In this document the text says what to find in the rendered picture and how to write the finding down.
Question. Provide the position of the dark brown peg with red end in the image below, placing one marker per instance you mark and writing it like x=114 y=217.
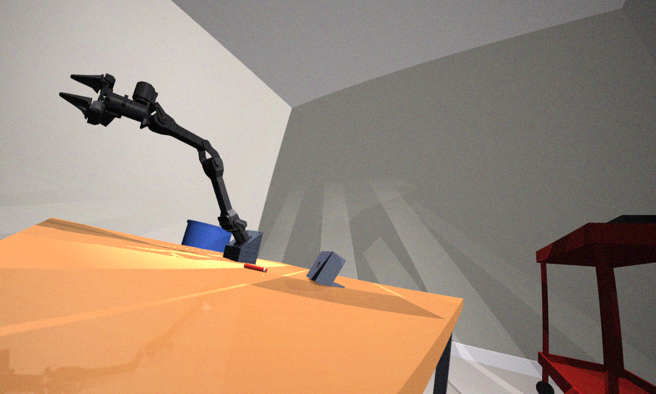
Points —
x=255 y=267

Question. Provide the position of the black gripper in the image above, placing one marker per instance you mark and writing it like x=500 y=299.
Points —
x=111 y=102

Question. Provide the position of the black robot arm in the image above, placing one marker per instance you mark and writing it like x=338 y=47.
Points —
x=141 y=108

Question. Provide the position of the grey sloped panel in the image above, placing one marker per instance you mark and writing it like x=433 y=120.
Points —
x=326 y=268

